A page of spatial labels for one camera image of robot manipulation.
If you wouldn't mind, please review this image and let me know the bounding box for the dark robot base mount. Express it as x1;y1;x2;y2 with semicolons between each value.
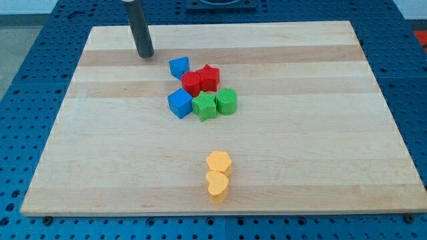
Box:
184;0;258;12

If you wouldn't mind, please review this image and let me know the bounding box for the blue cube block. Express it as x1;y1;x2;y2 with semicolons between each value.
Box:
167;88;193;119

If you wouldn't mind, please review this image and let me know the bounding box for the green star block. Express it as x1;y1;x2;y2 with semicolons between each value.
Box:
191;91;217;121

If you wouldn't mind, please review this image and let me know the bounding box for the red cylinder block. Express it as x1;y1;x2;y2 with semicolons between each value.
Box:
181;71;201;97

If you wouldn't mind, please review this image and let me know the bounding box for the green cylinder block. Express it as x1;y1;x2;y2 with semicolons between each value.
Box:
216;88;238;115

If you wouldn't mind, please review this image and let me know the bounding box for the light wooden board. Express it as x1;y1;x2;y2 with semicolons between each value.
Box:
21;21;426;217

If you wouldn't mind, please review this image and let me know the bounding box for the dark grey cylindrical pointer rod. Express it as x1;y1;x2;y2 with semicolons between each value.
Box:
122;0;154;59

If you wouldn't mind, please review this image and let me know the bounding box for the yellow hexagon block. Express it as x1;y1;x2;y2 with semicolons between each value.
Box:
206;151;232;177

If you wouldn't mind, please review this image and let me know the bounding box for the blue triangle block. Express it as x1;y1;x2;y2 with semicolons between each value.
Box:
169;57;189;80

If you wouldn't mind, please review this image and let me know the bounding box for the red star block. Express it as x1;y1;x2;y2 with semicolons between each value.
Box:
196;64;220;92

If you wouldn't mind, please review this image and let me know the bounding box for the yellow heart block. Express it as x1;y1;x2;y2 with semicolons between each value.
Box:
205;171;230;205

